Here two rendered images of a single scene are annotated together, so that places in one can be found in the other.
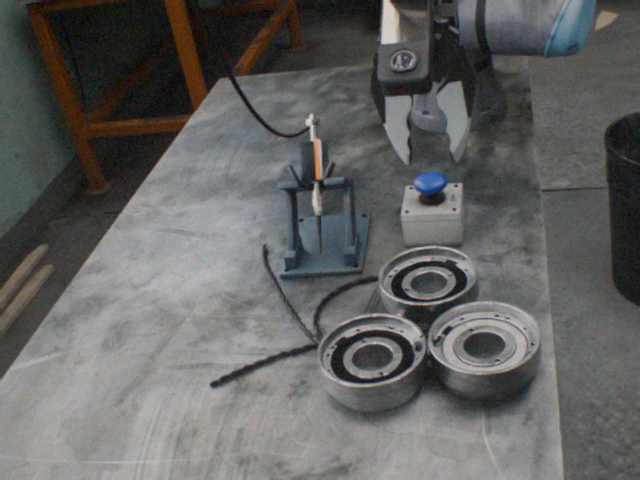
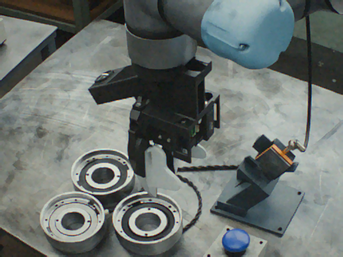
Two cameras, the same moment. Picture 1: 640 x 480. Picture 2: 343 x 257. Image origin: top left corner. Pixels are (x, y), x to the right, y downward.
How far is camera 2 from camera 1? 1.14 m
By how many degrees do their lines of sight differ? 80
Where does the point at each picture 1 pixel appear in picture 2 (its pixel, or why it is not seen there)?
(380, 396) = (74, 170)
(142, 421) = not seen: hidden behind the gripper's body
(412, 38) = (114, 77)
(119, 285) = (284, 99)
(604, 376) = not seen: outside the picture
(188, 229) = (332, 136)
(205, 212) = not seen: outside the picture
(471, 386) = (53, 205)
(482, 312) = (98, 232)
